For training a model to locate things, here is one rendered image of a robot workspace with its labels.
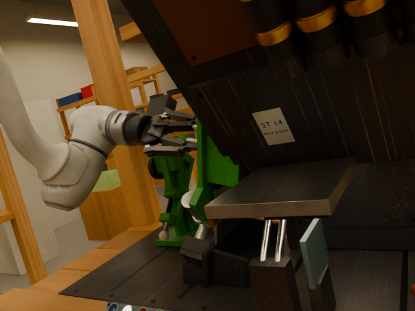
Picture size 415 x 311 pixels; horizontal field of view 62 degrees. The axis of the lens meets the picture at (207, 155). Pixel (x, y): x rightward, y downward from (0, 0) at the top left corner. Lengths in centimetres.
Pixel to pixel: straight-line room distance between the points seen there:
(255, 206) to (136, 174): 92
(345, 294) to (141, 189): 86
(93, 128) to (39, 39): 842
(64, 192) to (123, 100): 55
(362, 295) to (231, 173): 30
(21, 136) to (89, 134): 15
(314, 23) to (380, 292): 45
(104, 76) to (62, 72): 801
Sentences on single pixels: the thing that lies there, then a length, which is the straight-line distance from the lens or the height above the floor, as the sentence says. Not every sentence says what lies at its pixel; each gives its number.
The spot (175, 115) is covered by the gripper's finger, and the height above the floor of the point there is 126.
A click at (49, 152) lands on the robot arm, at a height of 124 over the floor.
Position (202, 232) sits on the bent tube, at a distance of 77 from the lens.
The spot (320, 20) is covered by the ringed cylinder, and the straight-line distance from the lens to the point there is 39.
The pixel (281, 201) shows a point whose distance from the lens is 40.
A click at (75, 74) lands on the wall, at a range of 952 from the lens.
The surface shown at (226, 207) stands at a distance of 44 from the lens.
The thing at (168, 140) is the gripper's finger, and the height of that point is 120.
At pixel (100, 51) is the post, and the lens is 132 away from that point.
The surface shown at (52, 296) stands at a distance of 98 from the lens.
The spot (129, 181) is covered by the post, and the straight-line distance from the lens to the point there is 132.
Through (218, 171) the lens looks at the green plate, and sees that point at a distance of 65.
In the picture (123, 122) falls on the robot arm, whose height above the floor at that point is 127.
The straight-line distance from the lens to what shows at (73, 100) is 748.
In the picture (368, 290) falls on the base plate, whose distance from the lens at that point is 67.
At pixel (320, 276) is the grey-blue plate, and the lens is 57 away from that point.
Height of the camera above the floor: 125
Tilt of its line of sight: 7 degrees down
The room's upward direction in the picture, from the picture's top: 13 degrees counter-clockwise
